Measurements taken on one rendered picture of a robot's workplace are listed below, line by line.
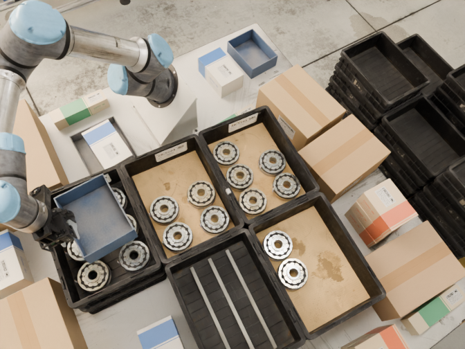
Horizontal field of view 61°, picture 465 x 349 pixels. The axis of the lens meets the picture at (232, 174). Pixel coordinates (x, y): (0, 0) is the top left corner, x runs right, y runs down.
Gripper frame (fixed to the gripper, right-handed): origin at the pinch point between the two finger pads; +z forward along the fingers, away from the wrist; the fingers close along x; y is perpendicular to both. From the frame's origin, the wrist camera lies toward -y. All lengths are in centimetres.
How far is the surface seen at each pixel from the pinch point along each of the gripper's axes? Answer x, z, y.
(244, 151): 60, 38, -9
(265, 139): 70, 40, -10
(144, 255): 9.7, 27.9, 9.4
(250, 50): 93, 56, -61
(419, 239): 95, 40, 52
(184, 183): 33.5, 34.6, -9.0
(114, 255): 0.4, 30.0, 3.4
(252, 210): 50, 34, 13
